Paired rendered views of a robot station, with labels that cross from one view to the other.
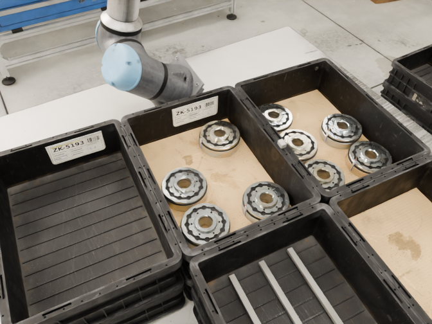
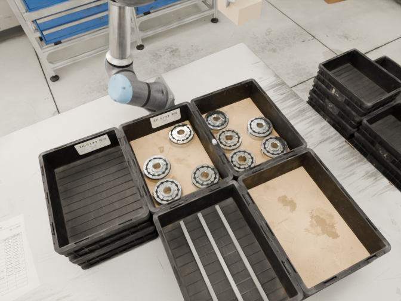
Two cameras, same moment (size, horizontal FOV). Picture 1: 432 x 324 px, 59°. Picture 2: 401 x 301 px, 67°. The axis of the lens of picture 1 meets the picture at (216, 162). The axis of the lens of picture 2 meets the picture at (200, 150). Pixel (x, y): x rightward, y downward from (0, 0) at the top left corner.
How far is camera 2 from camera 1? 0.32 m
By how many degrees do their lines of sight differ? 7
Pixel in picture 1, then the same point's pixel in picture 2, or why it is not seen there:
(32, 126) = (68, 123)
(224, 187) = (182, 167)
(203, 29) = (193, 31)
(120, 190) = (120, 169)
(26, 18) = (63, 34)
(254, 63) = (215, 73)
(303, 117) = (237, 118)
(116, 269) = (116, 217)
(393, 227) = (282, 192)
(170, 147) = (151, 141)
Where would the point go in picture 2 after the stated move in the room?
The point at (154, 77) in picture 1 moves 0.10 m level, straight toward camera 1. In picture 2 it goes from (141, 94) to (142, 111)
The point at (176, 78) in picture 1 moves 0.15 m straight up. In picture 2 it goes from (156, 93) to (150, 67)
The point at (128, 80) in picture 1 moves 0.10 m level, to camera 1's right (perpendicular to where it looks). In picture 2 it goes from (124, 98) to (148, 98)
